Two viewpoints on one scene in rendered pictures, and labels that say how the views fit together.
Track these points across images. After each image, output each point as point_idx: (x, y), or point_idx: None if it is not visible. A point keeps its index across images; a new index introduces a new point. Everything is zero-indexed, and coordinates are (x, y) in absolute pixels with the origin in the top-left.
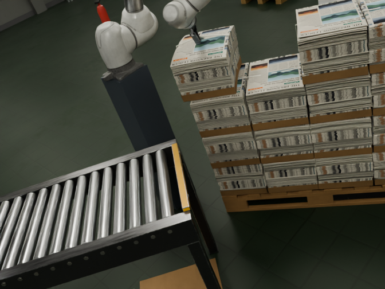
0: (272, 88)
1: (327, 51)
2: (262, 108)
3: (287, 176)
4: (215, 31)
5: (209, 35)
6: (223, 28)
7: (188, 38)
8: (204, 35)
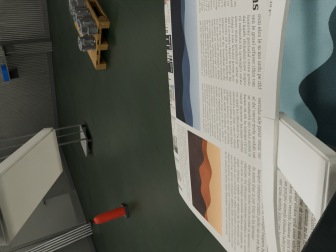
0: None
1: None
2: None
3: None
4: (197, 45)
5: (268, 64)
6: (176, 5)
7: (218, 202)
8: (213, 112)
